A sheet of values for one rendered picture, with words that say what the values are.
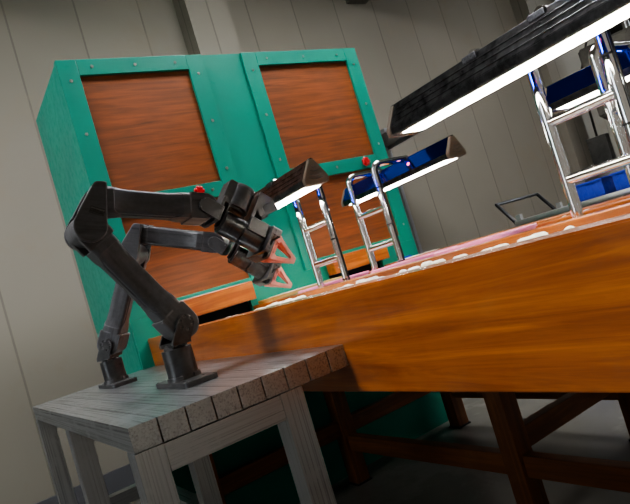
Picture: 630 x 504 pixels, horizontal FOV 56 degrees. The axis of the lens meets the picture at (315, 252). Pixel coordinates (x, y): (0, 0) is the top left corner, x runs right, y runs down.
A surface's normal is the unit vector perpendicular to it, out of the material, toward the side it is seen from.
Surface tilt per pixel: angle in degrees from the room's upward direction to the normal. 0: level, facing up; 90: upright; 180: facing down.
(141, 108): 90
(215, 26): 90
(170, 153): 90
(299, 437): 90
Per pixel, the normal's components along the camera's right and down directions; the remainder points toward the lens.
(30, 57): 0.51, -0.19
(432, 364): -0.80, 0.22
